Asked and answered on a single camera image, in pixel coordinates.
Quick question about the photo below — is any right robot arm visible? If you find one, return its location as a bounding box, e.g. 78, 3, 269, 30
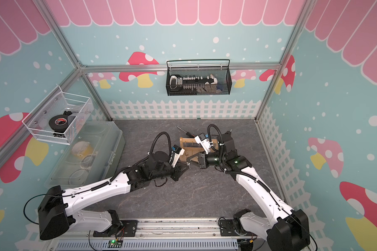
186, 124, 318, 251

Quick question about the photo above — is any socket set in holder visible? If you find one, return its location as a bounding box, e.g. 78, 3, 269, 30
167, 75, 218, 95

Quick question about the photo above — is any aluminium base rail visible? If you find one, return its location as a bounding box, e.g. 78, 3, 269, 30
44, 218, 270, 251

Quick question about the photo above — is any green lit circuit board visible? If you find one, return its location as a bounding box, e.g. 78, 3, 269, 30
107, 239, 123, 248

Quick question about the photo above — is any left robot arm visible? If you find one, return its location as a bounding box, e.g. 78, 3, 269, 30
38, 141, 188, 241

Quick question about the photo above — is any clear plastic storage box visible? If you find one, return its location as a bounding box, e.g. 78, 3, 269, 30
45, 121, 125, 189

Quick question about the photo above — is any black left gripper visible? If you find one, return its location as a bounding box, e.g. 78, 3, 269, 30
151, 160, 190, 182

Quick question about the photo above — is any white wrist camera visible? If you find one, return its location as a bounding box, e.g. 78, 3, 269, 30
170, 145, 185, 168
194, 133, 213, 154

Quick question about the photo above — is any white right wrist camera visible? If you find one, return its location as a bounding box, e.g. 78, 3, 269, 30
194, 133, 213, 154

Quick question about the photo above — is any orange black nut driver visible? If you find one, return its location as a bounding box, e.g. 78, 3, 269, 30
177, 126, 196, 138

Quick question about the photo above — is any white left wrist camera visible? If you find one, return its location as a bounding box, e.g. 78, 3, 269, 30
170, 145, 185, 168

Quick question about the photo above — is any black tape roll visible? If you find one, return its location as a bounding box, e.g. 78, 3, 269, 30
49, 115, 69, 133

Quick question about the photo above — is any black mesh wall basket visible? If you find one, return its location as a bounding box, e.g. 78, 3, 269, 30
165, 59, 232, 96

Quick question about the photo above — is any wooden jewelry display stand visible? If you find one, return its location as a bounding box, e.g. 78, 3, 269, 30
180, 138, 204, 162

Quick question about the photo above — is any white wire wall basket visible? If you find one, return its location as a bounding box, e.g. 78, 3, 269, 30
23, 86, 94, 145

